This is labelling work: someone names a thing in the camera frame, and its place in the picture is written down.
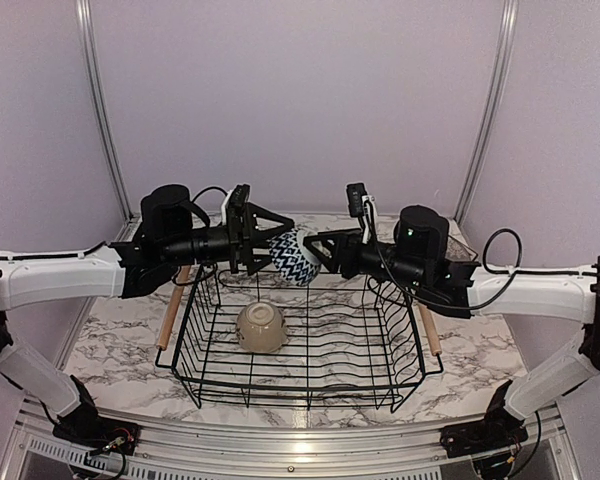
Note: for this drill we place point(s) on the beige ceramic bowl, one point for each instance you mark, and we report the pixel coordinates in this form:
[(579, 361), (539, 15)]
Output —
[(261, 328)]

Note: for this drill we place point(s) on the black wire dish rack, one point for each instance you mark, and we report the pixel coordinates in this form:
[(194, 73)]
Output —
[(349, 343)]

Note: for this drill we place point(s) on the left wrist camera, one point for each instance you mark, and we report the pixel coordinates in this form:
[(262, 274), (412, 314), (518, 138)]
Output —
[(234, 203)]

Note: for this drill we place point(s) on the right aluminium frame post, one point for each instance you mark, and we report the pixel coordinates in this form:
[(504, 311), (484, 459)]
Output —
[(495, 93)]

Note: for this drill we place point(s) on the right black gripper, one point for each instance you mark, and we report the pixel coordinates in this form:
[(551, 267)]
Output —
[(346, 242)]

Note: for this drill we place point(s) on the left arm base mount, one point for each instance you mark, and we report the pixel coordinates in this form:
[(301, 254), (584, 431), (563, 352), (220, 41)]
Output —
[(85, 426)]

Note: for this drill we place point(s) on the left aluminium frame post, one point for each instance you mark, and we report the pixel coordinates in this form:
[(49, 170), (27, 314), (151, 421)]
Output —
[(97, 94)]

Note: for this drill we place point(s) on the wooden rack handle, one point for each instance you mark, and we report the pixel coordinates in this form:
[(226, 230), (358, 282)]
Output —
[(172, 308), (430, 330)]

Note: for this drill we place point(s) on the blue white patterned bowl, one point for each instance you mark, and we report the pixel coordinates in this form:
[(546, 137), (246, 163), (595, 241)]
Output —
[(295, 263)]

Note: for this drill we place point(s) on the left wooden rack handle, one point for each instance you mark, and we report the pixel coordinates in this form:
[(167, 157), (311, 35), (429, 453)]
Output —
[(172, 308)]

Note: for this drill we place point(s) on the right wooden rack handle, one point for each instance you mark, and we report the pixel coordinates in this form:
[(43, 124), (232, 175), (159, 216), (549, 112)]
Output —
[(430, 330)]

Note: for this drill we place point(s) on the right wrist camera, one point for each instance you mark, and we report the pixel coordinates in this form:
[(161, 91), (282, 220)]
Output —
[(360, 205)]

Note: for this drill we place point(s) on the front aluminium rail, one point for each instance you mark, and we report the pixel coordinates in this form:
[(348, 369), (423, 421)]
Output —
[(185, 450)]

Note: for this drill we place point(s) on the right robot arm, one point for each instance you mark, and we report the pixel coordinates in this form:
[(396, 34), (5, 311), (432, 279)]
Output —
[(416, 263)]

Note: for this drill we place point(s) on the aluminium frame post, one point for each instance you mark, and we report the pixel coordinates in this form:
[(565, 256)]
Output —
[(97, 94), (495, 93)]

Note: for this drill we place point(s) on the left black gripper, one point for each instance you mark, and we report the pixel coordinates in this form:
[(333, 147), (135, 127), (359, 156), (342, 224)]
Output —
[(241, 237)]

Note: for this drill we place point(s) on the round grey deer plate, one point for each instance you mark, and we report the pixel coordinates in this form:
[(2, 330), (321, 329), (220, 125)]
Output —
[(458, 251)]

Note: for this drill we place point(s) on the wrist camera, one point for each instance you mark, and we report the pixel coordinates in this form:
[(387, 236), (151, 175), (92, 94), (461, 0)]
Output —
[(234, 203), (360, 205)]

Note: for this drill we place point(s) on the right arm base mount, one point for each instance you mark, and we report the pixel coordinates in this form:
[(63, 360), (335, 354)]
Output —
[(496, 429)]

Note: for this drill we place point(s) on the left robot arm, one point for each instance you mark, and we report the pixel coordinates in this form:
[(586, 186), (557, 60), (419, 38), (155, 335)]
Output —
[(174, 233)]

